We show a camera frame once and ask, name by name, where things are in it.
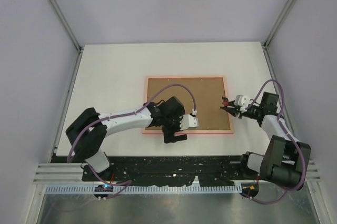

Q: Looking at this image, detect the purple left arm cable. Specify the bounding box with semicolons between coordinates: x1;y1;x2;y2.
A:
67;83;198;201

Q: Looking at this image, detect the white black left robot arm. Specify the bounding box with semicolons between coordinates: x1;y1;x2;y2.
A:
66;96;187;181

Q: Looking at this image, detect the aluminium corner post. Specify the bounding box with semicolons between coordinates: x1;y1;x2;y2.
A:
47;0;82;53
262;0;297;49

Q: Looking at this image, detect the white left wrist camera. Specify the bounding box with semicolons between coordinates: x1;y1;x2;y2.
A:
180;114;199;131

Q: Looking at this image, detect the pink picture frame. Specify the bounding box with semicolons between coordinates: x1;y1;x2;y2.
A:
144;76;234;135

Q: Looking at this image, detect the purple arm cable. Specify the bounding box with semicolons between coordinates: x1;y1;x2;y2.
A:
67;83;198;201
242;79;308;204

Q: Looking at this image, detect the right aluminium corner post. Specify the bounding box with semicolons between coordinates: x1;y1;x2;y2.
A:
262;0;297;49

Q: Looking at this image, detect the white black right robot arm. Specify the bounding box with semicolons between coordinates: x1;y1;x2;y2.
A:
221;92;311;190

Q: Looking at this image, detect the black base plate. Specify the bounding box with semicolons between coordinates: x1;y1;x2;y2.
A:
98;156;257;187

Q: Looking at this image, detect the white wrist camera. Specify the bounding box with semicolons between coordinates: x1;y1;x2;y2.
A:
180;114;199;131
234;95;250;112

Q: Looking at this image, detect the red handled screwdriver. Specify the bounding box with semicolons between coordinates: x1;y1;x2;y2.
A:
222;97;229;107

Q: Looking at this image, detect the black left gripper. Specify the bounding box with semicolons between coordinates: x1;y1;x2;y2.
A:
163;109;187;143

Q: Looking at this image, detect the aluminium front rail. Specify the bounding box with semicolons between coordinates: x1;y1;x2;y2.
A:
33;160;321;184

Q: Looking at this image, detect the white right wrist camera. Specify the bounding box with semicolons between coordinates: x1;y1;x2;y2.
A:
234;95;250;112

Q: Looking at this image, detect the left aluminium corner post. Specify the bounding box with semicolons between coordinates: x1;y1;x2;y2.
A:
47;0;82;53

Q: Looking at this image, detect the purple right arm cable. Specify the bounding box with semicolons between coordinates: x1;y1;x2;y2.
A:
242;79;308;204

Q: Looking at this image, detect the white slotted cable duct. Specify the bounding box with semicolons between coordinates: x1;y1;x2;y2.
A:
45;183;242;195

